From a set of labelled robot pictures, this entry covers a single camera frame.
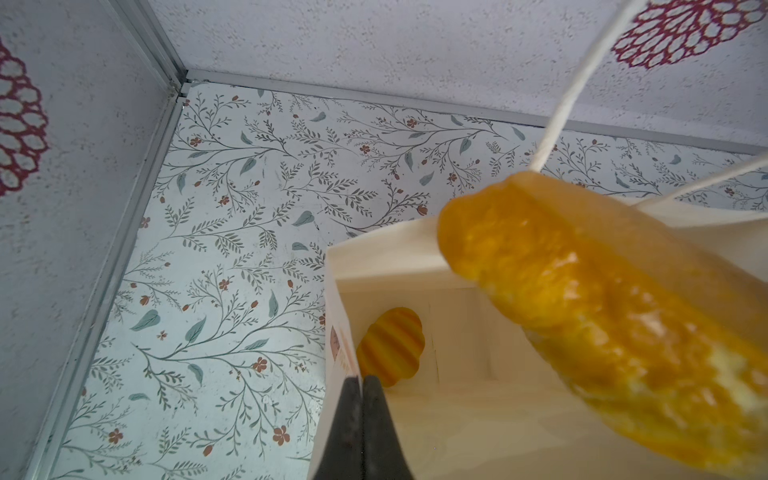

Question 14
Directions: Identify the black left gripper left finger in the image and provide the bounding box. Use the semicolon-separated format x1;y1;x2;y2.
313;377;363;480

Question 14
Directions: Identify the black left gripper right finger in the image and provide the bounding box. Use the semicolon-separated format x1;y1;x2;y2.
362;375;413;480

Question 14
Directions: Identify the printed paper bread bag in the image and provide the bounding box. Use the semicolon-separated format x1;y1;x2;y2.
307;0;768;480

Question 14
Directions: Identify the orange oval bread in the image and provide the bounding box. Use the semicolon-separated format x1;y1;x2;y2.
437;171;767;479

